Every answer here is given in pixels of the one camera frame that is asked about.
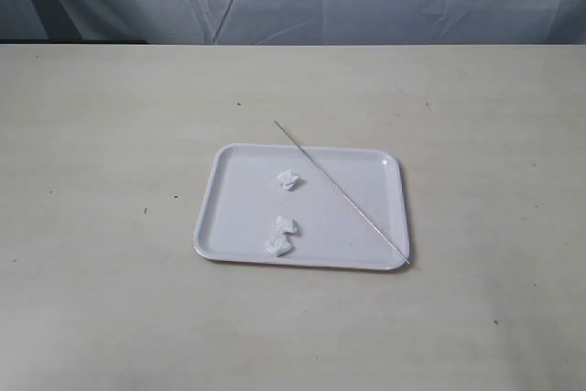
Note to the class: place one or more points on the white rectangular plastic tray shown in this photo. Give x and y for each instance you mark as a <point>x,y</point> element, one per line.
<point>243,200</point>

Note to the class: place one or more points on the thin metal skewer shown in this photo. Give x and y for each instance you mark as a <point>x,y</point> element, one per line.
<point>345,195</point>

